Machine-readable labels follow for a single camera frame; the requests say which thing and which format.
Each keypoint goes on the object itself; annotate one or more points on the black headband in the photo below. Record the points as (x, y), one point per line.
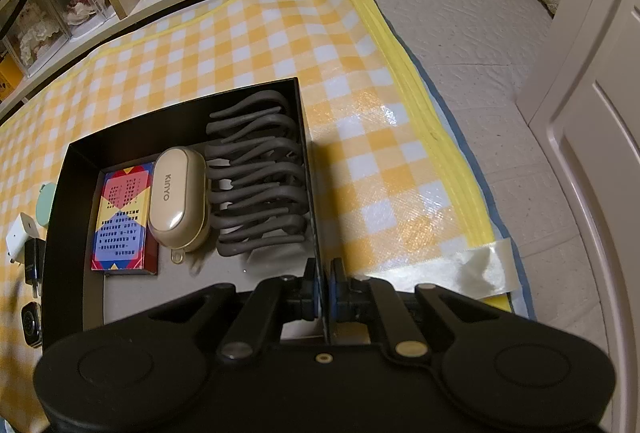
(15, 8)

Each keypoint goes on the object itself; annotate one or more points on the black plug charger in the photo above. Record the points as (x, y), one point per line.
(34, 263)

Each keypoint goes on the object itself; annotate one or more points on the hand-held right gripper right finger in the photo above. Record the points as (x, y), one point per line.
(336, 292)

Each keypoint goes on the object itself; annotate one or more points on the black cardboard box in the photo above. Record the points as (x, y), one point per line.
(150, 288)

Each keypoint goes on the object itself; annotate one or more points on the beige earbud case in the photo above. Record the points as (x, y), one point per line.
(175, 193)

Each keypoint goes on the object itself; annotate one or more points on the green round compact case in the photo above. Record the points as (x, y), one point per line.
(47, 203)

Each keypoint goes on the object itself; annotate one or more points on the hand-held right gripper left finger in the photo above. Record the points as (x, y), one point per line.
(311, 292)

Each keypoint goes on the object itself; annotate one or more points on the black smartwatch body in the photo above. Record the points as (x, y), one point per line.
(31, 320)

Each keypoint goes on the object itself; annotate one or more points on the colourful patterned card box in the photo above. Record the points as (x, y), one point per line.
(122, 218)

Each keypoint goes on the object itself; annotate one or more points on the clear tape strip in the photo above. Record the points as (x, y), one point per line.
(485, 265)

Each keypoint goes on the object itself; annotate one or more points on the yellow cartoon box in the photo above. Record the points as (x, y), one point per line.
(7, 80)

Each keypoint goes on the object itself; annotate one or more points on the yellow checkered mat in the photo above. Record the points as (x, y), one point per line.
(225, 43)

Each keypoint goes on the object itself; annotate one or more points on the blue underlay sheet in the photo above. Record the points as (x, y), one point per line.
(452, 123)

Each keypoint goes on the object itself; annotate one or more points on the white plug charger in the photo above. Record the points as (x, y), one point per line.
(22, 233)

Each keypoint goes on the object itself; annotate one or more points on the clear case with white doll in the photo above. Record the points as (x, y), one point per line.
(30, 38)

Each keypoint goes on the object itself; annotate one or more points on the brown hair claw clip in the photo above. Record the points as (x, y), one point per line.
(260, 173)

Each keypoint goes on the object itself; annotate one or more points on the white panel door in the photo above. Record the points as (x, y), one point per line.
(600, 138)

